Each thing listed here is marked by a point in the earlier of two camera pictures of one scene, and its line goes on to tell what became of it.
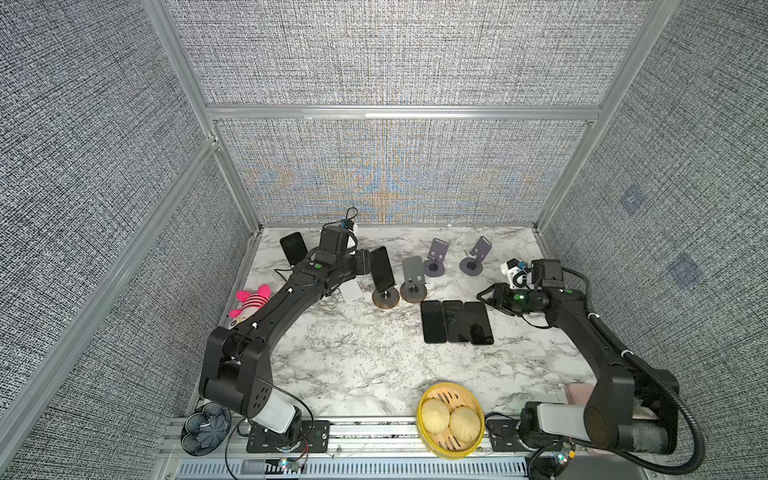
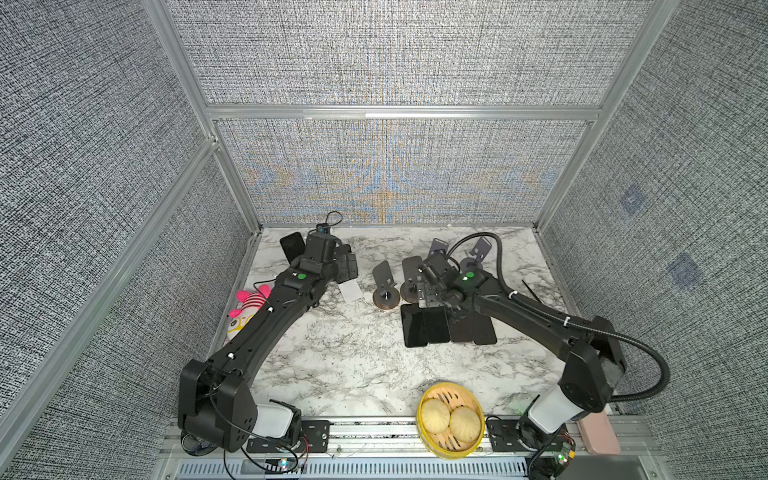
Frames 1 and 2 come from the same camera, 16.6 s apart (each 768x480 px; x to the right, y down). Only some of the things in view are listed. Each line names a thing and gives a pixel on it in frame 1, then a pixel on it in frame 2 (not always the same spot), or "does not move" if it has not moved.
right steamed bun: [465, 423] does not move
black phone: [478, 323] does not move
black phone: [382, 269] to [414, 324]
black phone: [433, 321] does not move
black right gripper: [499, 297] to [425, 296]
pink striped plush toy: [251, 302] does not move
